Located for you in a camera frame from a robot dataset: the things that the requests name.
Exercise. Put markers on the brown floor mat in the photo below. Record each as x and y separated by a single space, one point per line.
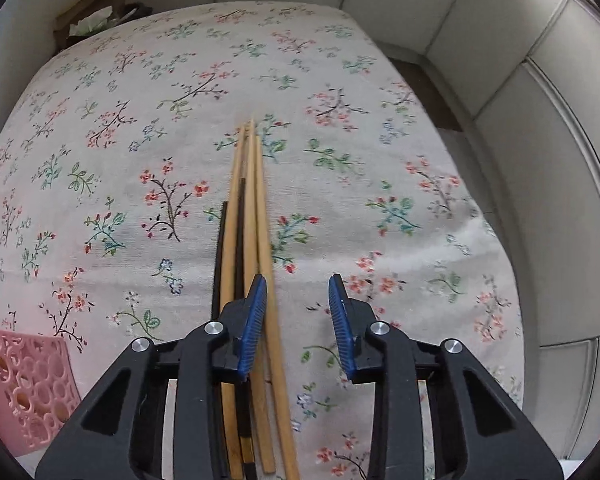
425 95

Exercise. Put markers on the pink perforated plastic basket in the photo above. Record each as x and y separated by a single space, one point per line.
30 390

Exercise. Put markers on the dark chopstick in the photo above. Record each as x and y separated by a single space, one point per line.
239 240
220 260

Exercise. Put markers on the floral tablecloth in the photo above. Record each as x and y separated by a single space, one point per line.
180 110

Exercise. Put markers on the black trash bin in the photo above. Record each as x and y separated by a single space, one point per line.
130 12

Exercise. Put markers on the light wooden chopstick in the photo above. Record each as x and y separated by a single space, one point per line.
265 240
232 220
250 210

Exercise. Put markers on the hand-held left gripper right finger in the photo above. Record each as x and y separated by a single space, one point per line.
341 330

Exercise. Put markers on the brown paper bag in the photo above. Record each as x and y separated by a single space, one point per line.
80 10

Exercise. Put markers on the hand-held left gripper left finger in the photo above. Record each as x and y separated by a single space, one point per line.
255 320

